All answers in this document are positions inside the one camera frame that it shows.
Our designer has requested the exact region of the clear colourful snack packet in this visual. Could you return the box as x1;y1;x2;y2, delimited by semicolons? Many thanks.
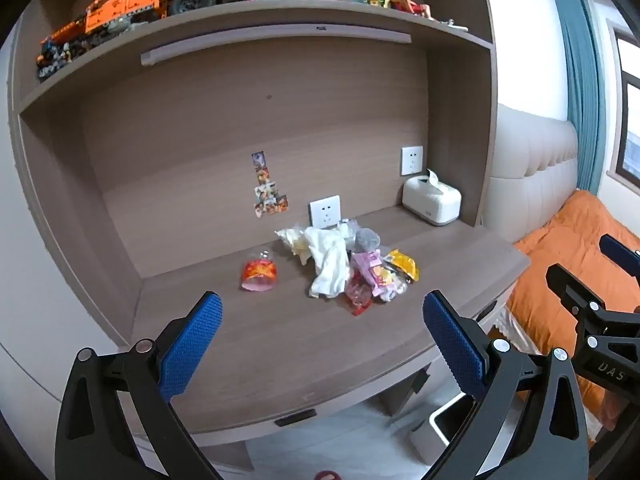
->
372;265;409;304

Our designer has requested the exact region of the window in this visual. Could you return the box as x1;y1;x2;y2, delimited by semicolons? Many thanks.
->
607;18;640;184

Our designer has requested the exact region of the white tissue box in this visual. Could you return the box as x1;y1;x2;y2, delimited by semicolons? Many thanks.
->
402;168;462;227

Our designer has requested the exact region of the cartoon sticker strip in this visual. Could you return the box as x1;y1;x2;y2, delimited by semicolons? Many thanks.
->
249;151;290;220

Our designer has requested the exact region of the wooden desk shelf unit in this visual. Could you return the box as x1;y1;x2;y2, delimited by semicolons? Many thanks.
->
8;0;532;473

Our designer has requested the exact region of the white wall socket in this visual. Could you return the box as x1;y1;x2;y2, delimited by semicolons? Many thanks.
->
400;145;424;177
308;195;343;230

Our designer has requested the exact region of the red orange plastic cup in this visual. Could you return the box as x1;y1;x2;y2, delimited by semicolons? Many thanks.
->
240;249;279;293

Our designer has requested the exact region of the red-haired figurine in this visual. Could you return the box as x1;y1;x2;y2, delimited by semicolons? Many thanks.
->
387;0;434;20

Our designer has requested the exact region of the black drawer handle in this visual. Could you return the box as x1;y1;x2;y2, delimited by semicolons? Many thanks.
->
274;408;319;428

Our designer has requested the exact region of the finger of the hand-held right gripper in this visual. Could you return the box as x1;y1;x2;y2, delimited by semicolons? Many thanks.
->
600;234;640;277
546;263;640;332

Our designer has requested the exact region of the beige padded headboard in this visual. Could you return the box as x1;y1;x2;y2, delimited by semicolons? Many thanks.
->
482;103;594;244

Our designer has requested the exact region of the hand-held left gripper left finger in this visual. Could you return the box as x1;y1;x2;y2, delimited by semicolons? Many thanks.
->
54;290;224;480

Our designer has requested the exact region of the blue curtain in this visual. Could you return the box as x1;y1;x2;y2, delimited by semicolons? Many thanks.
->
550;0;609;197

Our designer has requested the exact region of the white crumpled tissue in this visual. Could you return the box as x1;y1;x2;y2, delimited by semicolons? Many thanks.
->
304;226;352;299

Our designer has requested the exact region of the grey ball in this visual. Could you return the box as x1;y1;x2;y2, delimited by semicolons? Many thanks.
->
353;228;382;254

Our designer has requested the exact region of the under-shelf light bar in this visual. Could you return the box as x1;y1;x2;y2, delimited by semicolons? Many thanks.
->
140;23;412;66

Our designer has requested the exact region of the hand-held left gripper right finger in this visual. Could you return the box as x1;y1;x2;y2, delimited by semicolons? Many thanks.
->
422;290;591;480

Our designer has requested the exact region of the white square trash bin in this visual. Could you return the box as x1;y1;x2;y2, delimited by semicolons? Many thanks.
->
407;391;482;464

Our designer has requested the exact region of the yellow snack packet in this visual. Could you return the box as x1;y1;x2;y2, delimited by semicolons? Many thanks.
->
383;249;421;284

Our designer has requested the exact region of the red snack packet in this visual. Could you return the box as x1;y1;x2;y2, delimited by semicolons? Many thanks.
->
344;272;375;317

